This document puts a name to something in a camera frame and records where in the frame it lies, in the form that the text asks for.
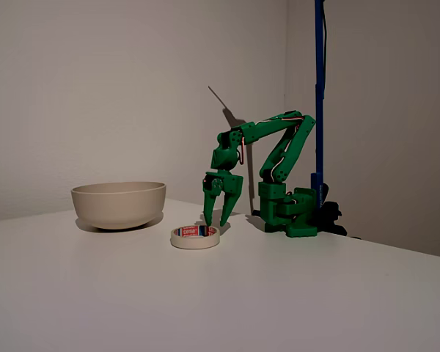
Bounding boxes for beige masking tape roll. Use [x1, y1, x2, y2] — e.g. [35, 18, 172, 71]
[169, 225, 221, 251]

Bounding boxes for black table clamp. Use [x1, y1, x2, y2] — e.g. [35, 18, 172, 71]
[317, 182, 348, 237]

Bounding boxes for blue stand pole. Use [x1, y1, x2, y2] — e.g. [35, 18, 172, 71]
[310, 0, 329, 229]

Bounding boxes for beige bowl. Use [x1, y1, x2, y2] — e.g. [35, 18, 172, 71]
[70, 181, 167, 231]

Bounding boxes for black cable on pole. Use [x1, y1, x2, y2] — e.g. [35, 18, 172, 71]
[321, 0, 330, 92]

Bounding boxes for red white wrist cable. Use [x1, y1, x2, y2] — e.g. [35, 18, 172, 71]
[236, 136, 248, 166]

